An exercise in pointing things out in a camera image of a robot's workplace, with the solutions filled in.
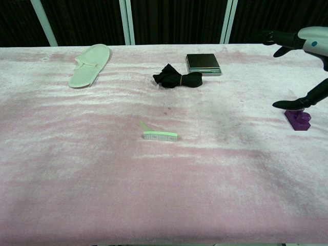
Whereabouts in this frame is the black rolled socks bundle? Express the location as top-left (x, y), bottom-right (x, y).
top-left (152, 63), bottom-right (203, 89)

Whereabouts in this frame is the slanted white frame post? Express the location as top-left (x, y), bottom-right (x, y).
top-left (30, 0), bottom-right (58, 47)

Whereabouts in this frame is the white disposable slipper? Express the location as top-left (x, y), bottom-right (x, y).
top-left (68, 44), bottom-right (111, 89)

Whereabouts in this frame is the pink velvet tablecloth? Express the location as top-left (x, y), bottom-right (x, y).
top-left (0, 43), bottom-right (328, 244)

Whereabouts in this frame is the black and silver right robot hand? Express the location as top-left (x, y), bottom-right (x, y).
top-left (261, 26), bottom-right (328, 110)

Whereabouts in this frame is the purple block with hex bolts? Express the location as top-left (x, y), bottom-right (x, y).
top-left (284, 109), bottom-right (312, 132)

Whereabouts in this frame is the small green strip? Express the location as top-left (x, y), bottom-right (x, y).
top-left (138, 121), bottom-right (152, 133)

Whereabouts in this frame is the black and silver digital scale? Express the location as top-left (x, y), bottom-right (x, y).
top-left (186, 53), bottom-right (222, 77)

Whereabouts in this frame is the black pleated curtain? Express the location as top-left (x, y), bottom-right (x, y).
top-left (0, 0), bottom-right (328, 48)

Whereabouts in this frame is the green sticky note pad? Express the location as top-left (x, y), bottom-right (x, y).
top-left (143, 131), bottom-right (178, 142)

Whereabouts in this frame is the white double frame post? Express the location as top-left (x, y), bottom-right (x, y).
top-left (118, 0), bottom-right (136, 46)
top-left (219, 0), bottom-right (238, 44)

